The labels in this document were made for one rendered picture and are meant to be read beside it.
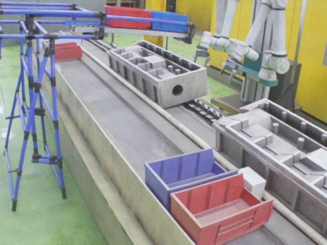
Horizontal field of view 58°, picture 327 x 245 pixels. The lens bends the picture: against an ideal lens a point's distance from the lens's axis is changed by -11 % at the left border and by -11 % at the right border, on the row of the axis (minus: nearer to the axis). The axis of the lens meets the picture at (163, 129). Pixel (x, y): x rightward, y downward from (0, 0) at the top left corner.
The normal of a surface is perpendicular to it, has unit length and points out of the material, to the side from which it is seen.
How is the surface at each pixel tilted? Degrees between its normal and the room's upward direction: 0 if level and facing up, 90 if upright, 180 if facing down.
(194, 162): 88
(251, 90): 90
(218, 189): 88
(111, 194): 0
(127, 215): 0
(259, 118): 9
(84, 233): 0
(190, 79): 90
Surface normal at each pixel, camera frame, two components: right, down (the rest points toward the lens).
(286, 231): 0.07, -0.89
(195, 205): 0.47, 0.39
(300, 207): -0.88, 0.31
